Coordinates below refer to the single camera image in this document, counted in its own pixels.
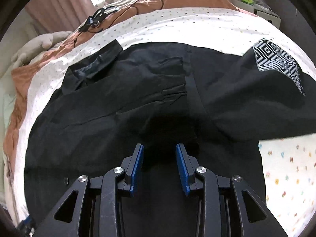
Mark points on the beige plush toy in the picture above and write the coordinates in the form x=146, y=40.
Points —
x=37, y=43

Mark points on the orange quilt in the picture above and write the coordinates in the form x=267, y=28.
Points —
x=24, y=74

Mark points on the white bedside table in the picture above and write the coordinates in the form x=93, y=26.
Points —
x=266, y=12

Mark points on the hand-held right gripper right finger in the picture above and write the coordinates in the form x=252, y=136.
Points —
x=182, y=170

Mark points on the pink curtain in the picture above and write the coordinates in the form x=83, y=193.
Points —
x=56, y=5

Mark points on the pale green sheet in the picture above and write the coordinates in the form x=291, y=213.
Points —
x=7, y=108

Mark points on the white flower print bedsheet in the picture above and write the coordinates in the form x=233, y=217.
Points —
x=172, y=24

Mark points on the black shirt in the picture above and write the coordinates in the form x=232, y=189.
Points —
x=123, y=103

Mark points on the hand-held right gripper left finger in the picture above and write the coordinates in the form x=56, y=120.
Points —
x=136, y=170

